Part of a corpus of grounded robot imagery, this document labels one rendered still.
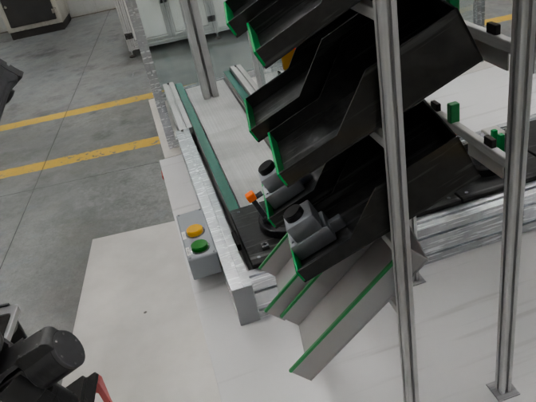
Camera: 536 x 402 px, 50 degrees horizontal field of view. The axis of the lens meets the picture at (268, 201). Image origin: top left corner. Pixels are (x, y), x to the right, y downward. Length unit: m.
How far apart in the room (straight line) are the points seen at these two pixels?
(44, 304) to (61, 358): 2.27
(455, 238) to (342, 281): 0.43
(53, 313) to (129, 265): 1.48
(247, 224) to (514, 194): 0.71
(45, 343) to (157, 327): 0.54
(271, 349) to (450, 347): 0.35
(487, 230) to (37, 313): 2.24
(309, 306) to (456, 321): 0.34
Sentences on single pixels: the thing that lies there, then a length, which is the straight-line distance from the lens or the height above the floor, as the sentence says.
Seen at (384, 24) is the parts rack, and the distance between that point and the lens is 0.65.
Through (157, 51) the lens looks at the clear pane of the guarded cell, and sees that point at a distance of 2.52.
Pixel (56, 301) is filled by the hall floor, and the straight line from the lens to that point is 3.08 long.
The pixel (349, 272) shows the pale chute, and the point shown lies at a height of 1.09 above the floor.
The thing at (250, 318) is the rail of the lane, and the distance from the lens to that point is 1.27.
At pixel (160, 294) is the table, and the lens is 1.43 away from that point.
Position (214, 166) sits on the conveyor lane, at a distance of 1.72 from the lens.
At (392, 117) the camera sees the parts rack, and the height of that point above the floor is 1.43.
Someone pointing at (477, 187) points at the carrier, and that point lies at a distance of 1.42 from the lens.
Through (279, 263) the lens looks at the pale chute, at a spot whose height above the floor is 1.02.
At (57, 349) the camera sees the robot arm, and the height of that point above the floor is 1.21.
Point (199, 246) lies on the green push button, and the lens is 1.34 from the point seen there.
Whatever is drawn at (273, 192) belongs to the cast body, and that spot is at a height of 1.23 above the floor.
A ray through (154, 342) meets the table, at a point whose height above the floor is 0.86.
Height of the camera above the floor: 1.73
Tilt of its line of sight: 31 degrees down
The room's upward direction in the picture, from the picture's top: 12 degrees counter-clockwise
